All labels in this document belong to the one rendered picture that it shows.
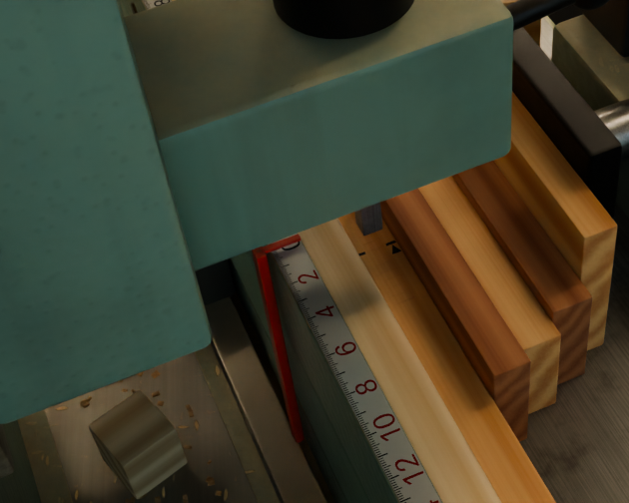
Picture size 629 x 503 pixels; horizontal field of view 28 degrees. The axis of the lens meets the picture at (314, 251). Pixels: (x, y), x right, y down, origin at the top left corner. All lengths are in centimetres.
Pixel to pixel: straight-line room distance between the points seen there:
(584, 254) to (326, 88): 13
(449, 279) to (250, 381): 18
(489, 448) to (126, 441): 22
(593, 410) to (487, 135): 13
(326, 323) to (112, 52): 19
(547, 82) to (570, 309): 10
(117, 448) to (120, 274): 24
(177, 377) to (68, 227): 32
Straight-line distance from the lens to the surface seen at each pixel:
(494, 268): 52
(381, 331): 50
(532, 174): 52
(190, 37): 45
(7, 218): 37
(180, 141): 42
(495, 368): 48
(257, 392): 65
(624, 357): 56
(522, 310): 51
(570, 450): 53
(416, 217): 53
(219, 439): 66
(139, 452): 63
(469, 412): 49
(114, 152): 36
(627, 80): 59
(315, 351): 50
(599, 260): 51
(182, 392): 68
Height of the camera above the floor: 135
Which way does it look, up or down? 49 degrees down
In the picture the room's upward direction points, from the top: 9 degrees counter-clockwise
